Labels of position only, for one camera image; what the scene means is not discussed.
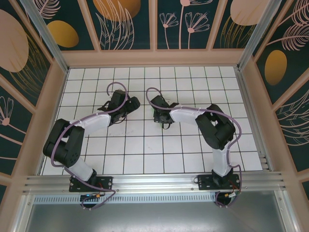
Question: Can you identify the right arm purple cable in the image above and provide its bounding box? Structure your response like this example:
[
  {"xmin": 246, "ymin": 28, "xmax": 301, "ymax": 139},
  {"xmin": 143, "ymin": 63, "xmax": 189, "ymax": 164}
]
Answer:
[{"xmin": 145, "ymin": 87, "xmax": 243, "ymax": 209}]

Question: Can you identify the grey metal sheet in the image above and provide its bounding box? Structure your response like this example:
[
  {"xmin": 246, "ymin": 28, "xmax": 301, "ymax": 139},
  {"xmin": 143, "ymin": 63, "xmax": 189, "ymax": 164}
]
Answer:
[{"xmin": 24, "ymin": 203, "xmax": 290, "ymax": 232}]

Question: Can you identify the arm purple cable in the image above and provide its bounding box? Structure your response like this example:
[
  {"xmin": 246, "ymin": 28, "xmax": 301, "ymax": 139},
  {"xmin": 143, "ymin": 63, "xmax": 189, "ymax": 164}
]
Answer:
[
  {"xmin": 49, "ymin": 82, "xmax": 128, "ymax": 211},
  {"xmin": 145, "ymin": 87, "xmax": 243, "ymax": 209}
]

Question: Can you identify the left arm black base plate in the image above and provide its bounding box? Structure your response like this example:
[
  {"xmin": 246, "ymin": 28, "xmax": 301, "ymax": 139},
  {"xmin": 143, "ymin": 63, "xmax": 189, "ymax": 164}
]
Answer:
[{"xmin": 69, "ymin": 175, "xmax": 113, "ymax": 193}]

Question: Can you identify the perforated metal cable tray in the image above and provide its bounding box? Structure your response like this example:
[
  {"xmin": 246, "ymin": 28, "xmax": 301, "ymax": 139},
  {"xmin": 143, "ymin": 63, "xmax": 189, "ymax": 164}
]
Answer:
[{"xmin": 33, "ymin": 195, "xmax": 218, "ymax": 203}]

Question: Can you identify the long aluminium mounting rail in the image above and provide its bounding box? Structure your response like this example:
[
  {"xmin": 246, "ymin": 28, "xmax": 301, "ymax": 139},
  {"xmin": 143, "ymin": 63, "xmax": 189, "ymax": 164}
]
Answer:
[{"xmin": 23, "ymin": 171, "xmax": 289, "ymax": 194}]

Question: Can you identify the aluminium frame post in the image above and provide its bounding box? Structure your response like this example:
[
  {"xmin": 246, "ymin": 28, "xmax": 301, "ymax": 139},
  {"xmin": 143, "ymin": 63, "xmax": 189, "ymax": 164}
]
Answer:
[
  {"xmin": 238, "ymin": 0, "xmax": 283, "ymax": 71},
  {"xmin": 20, "ymin": 0, "xmax": 70, "ymax": 73}
]

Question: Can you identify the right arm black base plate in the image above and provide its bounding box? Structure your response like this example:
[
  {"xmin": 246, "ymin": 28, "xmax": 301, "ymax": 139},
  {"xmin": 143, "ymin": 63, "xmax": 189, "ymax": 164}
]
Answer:
[{"xmin": 197, "ymin": 174, "xmax": 241, "ymax": 191}]

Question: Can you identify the aluminium side rail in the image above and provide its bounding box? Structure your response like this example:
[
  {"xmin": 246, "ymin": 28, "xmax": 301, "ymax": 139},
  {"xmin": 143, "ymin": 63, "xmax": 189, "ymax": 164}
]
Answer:
[{"xmin": 235, "ymin": 67, "xmax": 273, "ymax": 171}]

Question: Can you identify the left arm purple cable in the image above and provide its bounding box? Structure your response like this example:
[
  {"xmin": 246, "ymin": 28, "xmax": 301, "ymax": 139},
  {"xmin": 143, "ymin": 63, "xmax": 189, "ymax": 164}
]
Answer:
[{"xmin": 49, "ymin": 82, "xmax": 128, "ymax": 211}]

